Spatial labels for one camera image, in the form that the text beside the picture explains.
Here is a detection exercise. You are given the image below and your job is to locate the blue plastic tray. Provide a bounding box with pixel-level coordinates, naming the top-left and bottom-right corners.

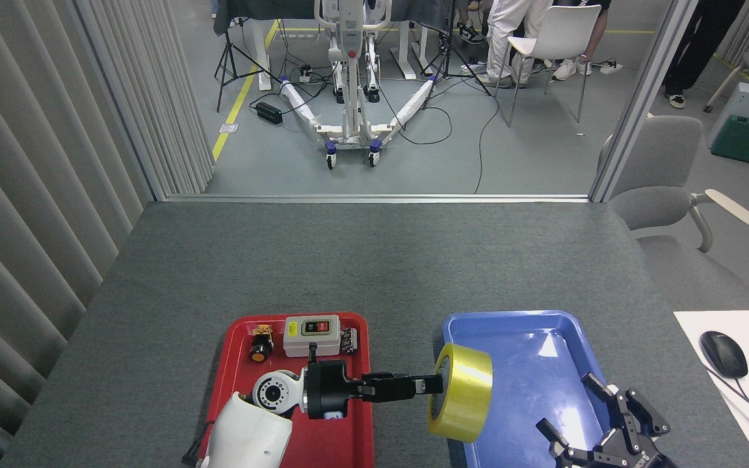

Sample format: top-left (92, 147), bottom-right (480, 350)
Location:
top-left (442, 310), bottom-right (643, 468)

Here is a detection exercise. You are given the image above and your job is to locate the person in white trousers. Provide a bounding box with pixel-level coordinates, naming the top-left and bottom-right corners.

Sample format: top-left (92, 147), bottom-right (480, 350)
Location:
top-left (475, 0), bottom-right (554, 88)

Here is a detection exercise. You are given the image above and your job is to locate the white two-button switch box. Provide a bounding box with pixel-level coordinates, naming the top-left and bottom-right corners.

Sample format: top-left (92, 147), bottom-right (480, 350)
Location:
top-left (283, 315), bottom-right (341, 358)

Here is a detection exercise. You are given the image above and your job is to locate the orange push button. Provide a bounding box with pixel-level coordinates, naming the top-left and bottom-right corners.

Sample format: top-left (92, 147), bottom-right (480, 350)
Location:
top-left (248, 324), bottom-right (275, 363)

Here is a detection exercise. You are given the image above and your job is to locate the person with black-white shoes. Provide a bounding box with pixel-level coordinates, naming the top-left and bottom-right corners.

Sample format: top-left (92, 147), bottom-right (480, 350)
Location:
top-left (440, 0), bottom-right (486, 46)

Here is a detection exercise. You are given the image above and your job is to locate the red plastic tray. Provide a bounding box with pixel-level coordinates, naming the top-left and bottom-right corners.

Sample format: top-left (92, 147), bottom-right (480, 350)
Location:
top-left (198, 312), bottom-right (375, 468)

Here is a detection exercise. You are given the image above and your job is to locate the silver frame post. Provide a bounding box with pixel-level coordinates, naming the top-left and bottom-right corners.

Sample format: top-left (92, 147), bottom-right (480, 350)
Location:
top-left (74, 0), bottom-right (167, 201)
top-left (589, 0), bottom-right (699, 202)

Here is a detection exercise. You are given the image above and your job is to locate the yellow tape roll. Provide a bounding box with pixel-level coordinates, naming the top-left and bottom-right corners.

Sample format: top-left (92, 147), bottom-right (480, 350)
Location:
top-left (428, 343), bottom-right (493, 444)

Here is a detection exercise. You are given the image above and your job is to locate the black tripod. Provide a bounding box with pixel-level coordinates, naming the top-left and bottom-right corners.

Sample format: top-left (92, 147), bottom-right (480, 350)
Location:
top-left (421, 0), bottom-right (492, 110)
top-left (215, 18), bottom-right (281, 112)

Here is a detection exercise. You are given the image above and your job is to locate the person behind white chair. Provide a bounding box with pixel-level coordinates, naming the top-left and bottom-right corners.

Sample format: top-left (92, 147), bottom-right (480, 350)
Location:
top-left (552, 0), bottom-right (624, 81)

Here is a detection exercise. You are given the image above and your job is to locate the black floor cable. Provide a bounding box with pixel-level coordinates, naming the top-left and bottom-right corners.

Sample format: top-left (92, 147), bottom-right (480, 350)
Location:
top-left (374, 78), bottom-right (500, 194)

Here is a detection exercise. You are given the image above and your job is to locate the black computer mouse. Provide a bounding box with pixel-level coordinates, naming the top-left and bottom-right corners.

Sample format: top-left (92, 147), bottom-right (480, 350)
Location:
top-left (700, 331), bottom-right (748, 380)

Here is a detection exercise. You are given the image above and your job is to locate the grey office chair with armrest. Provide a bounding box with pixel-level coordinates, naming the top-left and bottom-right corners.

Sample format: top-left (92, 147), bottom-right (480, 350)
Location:
top-left (599, 116), bottom-right (749, 311)

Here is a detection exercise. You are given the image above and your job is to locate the white wheeled stand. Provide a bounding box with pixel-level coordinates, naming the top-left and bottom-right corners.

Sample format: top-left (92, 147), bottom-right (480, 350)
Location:
top-left (280, 0), bottom-right (437, 170)

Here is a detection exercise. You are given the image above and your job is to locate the silver frame rail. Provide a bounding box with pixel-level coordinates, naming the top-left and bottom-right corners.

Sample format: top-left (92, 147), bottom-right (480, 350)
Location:
top-left (165, 194), bottom-right (591, 203)

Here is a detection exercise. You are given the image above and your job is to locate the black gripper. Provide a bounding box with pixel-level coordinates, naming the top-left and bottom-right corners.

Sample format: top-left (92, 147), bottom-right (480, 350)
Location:
top-left (536, 372), bottom-right (677, 468)
top-left (303, 359), bottom-right (445, 420)

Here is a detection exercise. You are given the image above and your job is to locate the white plastic chair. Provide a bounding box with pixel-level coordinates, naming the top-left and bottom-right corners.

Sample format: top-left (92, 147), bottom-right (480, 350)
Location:
top-left (495, 5), bottom-right (603, 127)

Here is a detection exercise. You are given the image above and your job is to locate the person in black trousers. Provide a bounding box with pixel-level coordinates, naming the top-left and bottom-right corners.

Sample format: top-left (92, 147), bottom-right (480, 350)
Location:
top-left (664, 0), bottom-right (746, 109)

